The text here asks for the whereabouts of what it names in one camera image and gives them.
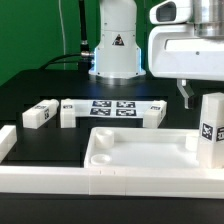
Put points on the white U-shaped obstacle fence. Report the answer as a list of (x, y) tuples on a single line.
[(124, 181)]

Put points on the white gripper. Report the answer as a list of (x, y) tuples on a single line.
[(175, 52)]

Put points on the white marker base plate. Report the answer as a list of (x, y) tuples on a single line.
[(111, 108)]

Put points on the white desk tabletop tray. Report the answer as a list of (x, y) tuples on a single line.
[(142, 148)]

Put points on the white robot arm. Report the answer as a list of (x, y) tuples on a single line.
[(117, 58)]

